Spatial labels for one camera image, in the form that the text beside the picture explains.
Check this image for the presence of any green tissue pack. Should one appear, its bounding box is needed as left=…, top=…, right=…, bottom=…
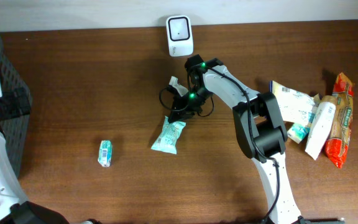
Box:
left=287, top=123, right=311, bottom=144

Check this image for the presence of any white barcode scanner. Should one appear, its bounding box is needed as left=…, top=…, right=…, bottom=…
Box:
left=165, top=15, right=194, bottom=57

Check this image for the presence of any orange spaghetti packet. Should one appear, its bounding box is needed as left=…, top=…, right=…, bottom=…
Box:
left=324, top=72, right=354, bottom=169

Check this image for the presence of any right black camera cable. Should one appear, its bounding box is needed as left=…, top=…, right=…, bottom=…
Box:
left=158, top=86, right=216, bottom=118

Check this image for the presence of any teal wipes packet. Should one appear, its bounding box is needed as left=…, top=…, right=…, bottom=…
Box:
left=151, top=116, right=186, bottom=154

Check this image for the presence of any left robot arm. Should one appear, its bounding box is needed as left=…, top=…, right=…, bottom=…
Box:
left=0, top=88, right=68, bottom=224

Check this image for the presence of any white cream tube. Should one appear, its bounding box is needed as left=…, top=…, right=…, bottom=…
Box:
left=305, top=95, right=336, bottom=160

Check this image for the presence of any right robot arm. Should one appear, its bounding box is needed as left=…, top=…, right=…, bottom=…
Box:
left=166, top=55, right=302, bottom=223

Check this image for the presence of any dark grey plastic basket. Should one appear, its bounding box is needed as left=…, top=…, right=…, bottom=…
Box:
left=0, top=36, right=32, bottom=176

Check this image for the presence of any small teal gum box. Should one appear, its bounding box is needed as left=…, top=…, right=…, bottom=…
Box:
left=98, top=140, right=112, bottom=167

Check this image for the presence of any cream yellow snack bag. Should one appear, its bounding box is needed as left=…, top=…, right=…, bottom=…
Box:
left=269, top=80, right=321, bottom=127

